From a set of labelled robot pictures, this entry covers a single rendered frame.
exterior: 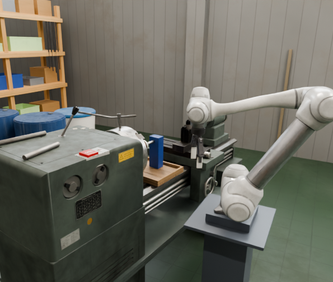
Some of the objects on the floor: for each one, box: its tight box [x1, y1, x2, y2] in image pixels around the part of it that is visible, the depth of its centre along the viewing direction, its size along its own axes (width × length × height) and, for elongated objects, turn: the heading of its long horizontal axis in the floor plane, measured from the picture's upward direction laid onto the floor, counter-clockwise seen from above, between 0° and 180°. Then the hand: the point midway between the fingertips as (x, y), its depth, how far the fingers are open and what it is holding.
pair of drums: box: [0, 109, 67, 188], centre depth 381 cm, size 73×119×88 cm, turn 61°
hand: (196, 161), depth 174 cm, fingers open, 13 cm apart
